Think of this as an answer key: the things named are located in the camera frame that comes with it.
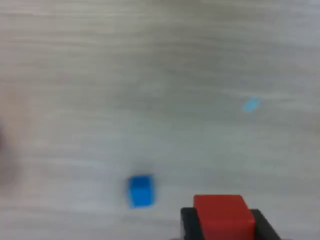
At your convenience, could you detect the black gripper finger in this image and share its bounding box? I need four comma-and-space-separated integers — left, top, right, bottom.
180, 206, 205, 240
249, 209, 280, 240

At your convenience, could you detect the red cube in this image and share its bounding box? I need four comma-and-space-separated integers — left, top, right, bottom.
193, 194, 256, 240

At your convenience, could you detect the blue cube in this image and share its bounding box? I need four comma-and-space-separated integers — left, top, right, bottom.
126, 174, 155, 209

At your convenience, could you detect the blue tape piece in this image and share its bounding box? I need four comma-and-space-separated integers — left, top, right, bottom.
241, 96, 262, 114

